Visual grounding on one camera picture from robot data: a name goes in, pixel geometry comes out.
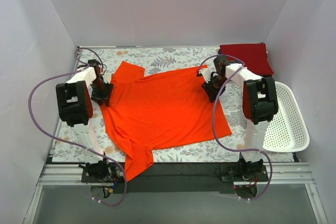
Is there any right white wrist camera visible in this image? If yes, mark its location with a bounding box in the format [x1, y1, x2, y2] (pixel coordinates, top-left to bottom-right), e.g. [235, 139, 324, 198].
[196, 68, 211, 82]

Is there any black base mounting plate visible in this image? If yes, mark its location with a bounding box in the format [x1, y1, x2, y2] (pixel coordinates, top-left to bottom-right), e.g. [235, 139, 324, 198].
[79, 163, 269, 194]

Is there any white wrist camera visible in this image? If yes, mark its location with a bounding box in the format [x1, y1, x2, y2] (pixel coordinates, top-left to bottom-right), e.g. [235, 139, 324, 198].
[101, 72, 113, 83]
[196, 68, 211, 82]

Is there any orange t-shirt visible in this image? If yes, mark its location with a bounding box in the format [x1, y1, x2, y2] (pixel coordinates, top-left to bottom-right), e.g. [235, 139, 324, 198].
[100, 62, 232, 180]

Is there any floral patterned table mat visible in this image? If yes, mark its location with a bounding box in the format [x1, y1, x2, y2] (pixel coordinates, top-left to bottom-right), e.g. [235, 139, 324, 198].
[51, 46, 295, 163]

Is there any aluminium frame rail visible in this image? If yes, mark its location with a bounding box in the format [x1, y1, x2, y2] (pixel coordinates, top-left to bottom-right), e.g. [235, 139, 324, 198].
[25, 162, 328, 223]

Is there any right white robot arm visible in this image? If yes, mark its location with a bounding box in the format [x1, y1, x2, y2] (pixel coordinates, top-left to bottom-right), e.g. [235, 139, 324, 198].
[196, 55, 278, 181]

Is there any folded dark red t-shirt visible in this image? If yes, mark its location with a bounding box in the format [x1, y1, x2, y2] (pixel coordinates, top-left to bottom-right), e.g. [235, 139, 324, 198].
[218, 43, 274, 76]

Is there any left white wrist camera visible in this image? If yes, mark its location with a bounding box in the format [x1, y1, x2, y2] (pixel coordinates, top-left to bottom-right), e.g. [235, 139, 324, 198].
[101, 72, 113, 83]

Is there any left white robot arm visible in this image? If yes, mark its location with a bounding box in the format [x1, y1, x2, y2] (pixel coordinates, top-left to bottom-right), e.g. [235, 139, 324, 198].
[56, 59, 113, 182]

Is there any white perforated plastic basket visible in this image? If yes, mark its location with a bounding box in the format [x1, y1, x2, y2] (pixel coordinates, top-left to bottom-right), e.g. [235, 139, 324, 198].
[263, 82, 310, 153]

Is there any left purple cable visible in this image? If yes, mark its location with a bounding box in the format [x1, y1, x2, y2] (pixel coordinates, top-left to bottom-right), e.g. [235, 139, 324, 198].
[27, 47, 129, 207]

